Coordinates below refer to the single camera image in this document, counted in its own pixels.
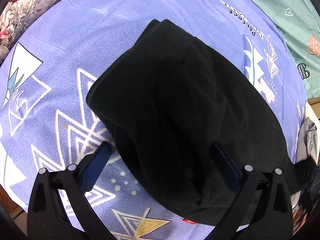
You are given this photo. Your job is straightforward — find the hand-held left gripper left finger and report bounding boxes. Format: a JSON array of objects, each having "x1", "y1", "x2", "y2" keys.
[{"x1": 27, "y1": 141, "x2": 118, "y2": 240}]

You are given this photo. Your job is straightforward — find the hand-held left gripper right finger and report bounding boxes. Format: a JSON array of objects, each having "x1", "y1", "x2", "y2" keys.
[{"x1": 209, "y1": 141, "x2": 293, "y2": 240}]

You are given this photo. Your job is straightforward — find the black pants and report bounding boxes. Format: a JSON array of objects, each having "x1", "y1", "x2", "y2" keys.
[{"x1": 86, "y1": 19, "x2": 310, "y2": 227}]

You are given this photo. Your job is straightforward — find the grey and white garment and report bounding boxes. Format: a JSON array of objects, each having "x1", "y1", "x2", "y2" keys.
[{"x1": 295, "y1": 100, "x2": 320, "y2": 164}]

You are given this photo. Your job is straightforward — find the purple patterned bedsheet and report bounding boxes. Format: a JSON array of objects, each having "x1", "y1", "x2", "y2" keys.
[{"x1": 0, "y1": 0, "x2": 309, "y2": 240}]

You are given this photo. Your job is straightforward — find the green printed bedsheet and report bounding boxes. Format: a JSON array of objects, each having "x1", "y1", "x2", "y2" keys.
[{"x1": 229, "y1": 0, "x2": 320, "y2": 98}]

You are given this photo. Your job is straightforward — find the red floral blanket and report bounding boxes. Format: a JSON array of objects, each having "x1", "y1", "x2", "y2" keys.
[{"x1": 0, "y1": 0, "x2": 94, "y2": 64}]

